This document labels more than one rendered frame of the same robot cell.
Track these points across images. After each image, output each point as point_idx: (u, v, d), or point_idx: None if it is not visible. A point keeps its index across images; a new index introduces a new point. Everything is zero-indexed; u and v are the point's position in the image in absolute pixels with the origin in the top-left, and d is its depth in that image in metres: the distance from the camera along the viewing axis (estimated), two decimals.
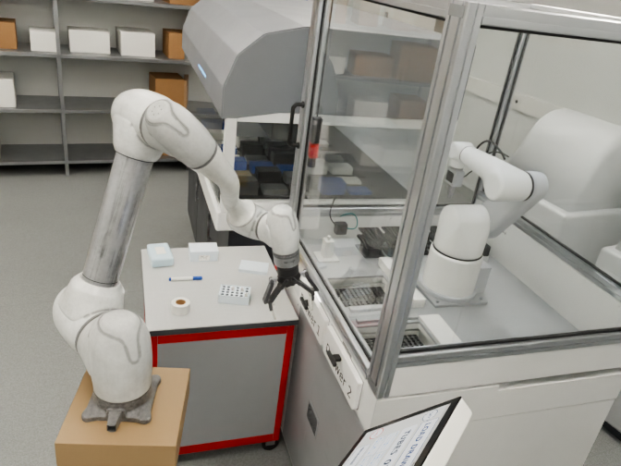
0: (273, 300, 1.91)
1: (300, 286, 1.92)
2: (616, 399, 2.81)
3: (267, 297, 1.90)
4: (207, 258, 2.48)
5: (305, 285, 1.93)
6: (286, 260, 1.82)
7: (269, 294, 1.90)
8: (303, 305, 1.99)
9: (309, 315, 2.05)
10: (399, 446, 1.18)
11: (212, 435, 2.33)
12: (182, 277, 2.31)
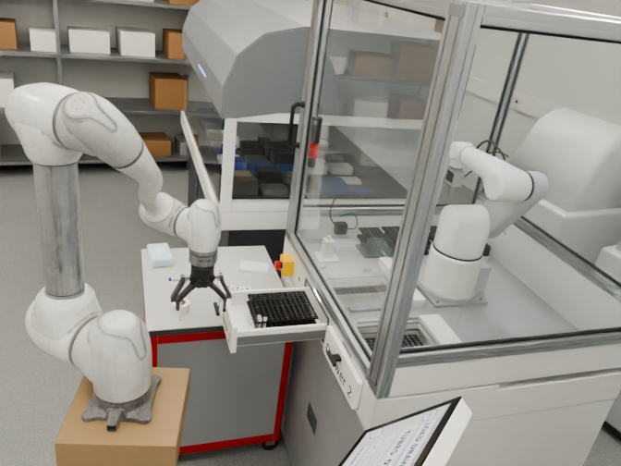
0: (182, 299, 1.80)
1: (213, 289, 1.82)
2: (616, 399, 2.81)
3: (176, 295, 1.79)
4: None
5: (218, 289, 1.83)
6: (201, 258, 1.72)
7: (177, 292, 1.79)
8: (215, 311, 1.89)
9: (224, 322, 1.95)
10: (399, 446, 1.18)
11: (212, 435, 2.33)
12: None
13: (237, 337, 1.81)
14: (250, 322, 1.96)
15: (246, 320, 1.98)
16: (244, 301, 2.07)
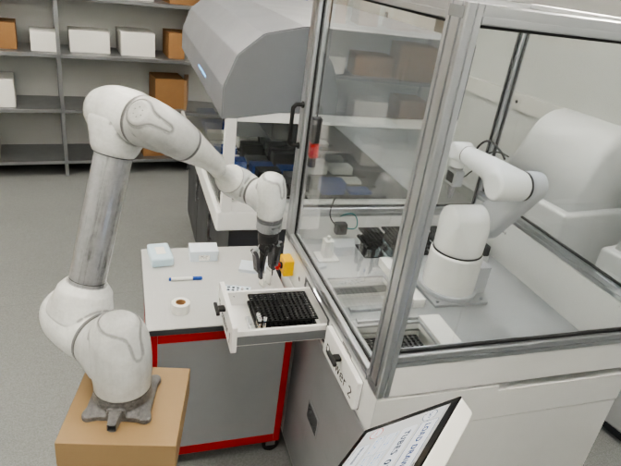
0: (263, 267, 1.97)
1: (271, 255, 1.97)
2: (616, 399, 2.81)
3: (258, 266, 1.95)
4: (207, 258, 2.48)
5: (273, 257, 1.99)
6: (274, 226, 1.86)
7: (258, 263, 1.94)
8: (215, 311, 1.89)
9: (224, 322, 1.95)
10: (399, 446, 1.18)
11: (212, 435, 2.33)
12: (182, 277, 2.31)
13: (237, 337, 1.81)
14: (250, 322, 1.96)
15: (246, 320, 1.98)
16: (244, 301, 2.07)
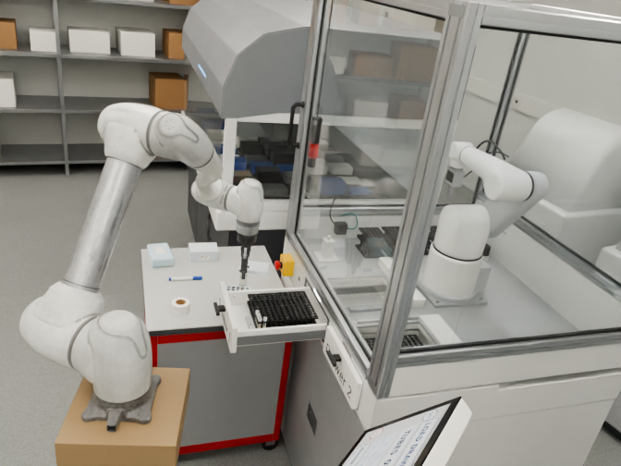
0: (247, 266, 2.17)
1: (248, 254, 2.18)
2: (616, 399, 2.81)
3: (247, 267, 2.14)
4: (207, 258, 2.48)
5: None
6: (259, 225, 2.10)
7: (247, 264, 2.14)
8: (215, 311, 1.89)
9: (224, 322, 1.95)
10: (399, 446, 1.18)
11: (212, 435, 2.33)
12: (182, 277, 2.31)
13: (237, 337, 1.81)
14: (250, 322, 1.96)
15: (246, 320, 1.98)
16: (244, 301, 2.07)
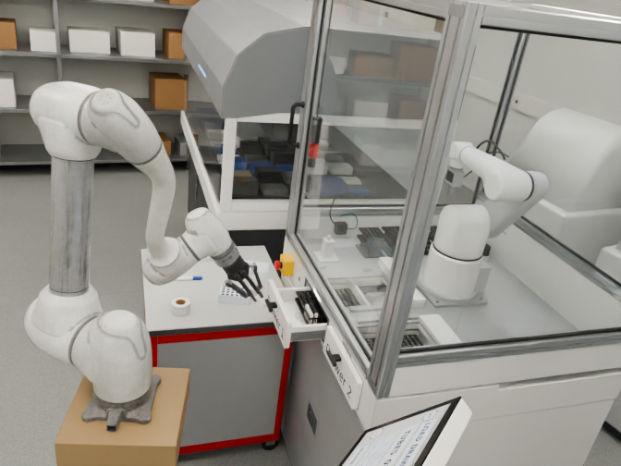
0: (249, 291, 1.91)
1: (248, 281, 1.88)
2: (616, 399, 2.81)
3: (241, 293, 1.90)
4: (207, 258, 2.48)
5: (252, 281, 1.90)
6: (223, 259, 1.78)
7: (238, 291, 1.89)
8: (268, 307, 1.95)
9: (274, 318, 2.01)
10: (399, 446, 1.18)
11: (212, 435, 2.33)
12: (182, 277, 2.31)
13: (291, 332, 1.87)
14: (300, 318, 2.02)
15: (295, 316, 2.04)
16: (291, 299, 2.13)
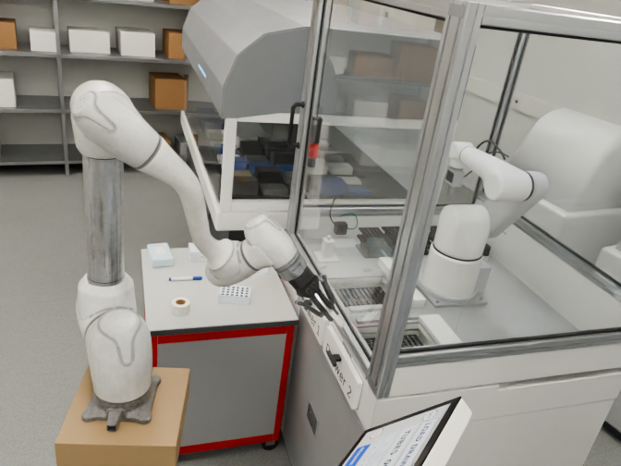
0: (324, 308, 1.69)
1: (320, 295, 1.68)
2: (616, 399, 2.81)
3: (315, 312, 1.67)
4: (207, 258, 2.48)
5: (324, 296, 1.69)
6: (293, 266, 1.59)
7: (313, 309, 1.67)
8: None
9: (309, 315, 2.05)
10: (399, 446, 1.18)
11: (212, 435, 2.33)
12: (182, 277, 2.31)
13: None
14: None
15: None
16: None
